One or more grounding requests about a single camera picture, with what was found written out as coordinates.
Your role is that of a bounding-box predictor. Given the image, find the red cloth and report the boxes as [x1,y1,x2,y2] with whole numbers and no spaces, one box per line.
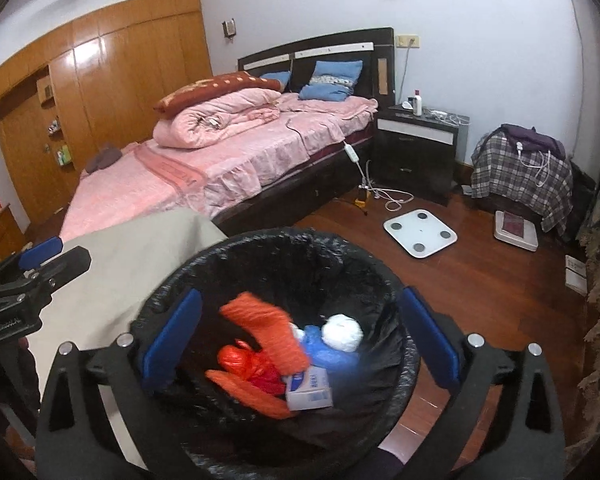
[248,352,286,396]

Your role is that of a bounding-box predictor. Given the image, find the white bathroom scale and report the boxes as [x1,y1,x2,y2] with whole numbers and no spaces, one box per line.
[382,209,457,259]

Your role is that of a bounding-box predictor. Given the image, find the orange foam net sheet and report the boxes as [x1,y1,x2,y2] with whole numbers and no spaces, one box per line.
[204,370,294,420]

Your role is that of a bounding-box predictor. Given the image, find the white blanket controller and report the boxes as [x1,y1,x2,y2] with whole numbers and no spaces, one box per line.
[343,143,360,164]

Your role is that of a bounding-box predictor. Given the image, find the bed with pink sheet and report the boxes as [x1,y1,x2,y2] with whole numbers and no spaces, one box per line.
[60,93,378,240]

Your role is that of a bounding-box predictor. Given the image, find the white paper ball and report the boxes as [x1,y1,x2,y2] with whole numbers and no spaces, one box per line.
[322,313,364,353]

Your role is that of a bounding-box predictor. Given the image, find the black lined trash bin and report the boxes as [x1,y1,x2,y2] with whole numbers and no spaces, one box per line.
[131,228,418,479]

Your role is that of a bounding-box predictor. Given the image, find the blue plastic bag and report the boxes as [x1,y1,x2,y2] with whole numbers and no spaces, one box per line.
[290,323,360,373]

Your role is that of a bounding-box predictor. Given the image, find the purple garment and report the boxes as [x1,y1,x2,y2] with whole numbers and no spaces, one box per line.
[500,124,566,160]

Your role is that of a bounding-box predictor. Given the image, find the wall power outlet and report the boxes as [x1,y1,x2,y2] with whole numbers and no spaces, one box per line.
[396,34,420,49]

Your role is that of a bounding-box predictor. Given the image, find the wooden desk cabinet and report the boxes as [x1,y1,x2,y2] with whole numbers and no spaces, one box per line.
[0,205,27,262]

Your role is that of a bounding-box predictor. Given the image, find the blue pillow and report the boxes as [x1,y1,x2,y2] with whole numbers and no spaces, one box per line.
[261,70,291,92]
[299,60,363,102]

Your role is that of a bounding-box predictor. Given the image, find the wooden wardrobe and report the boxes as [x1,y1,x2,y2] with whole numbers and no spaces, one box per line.
[0,0,212,228]

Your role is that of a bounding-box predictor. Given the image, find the black white nightstand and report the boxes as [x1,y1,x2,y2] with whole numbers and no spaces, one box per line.
[370,106,469,205]

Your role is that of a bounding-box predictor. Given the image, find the red plastic bag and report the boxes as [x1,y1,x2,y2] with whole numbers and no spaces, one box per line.
[218,339,260,380]

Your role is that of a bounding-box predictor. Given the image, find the red brown folded blanket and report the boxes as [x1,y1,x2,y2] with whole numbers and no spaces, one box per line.
[152,70,284,119]

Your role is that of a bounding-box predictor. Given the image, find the white lotion bottle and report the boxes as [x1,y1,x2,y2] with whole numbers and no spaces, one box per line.
[412,90,422,116]

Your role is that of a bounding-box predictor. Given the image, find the plaid covered chair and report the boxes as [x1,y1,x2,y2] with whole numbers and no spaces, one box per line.
[470,128,573,235]

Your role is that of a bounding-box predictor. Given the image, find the white charger cable on floor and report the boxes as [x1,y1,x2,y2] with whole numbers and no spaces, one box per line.
[360,179,416,214]

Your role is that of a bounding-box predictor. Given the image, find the white blue tissue box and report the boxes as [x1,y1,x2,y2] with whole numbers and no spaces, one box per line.
[283,366,334,412]

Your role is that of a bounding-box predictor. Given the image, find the dark slippers on bed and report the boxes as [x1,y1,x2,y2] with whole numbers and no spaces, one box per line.
[84,143,122,174]

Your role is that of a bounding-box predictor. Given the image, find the folded pink quilt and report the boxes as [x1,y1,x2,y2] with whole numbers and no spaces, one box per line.
[152,88,282,150]

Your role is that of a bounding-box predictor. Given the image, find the grey table cloth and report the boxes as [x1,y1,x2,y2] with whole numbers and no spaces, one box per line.
[28,208,226,394]

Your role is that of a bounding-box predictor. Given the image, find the dark bed headboard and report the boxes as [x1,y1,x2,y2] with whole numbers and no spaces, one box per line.
[237,27,396,110]

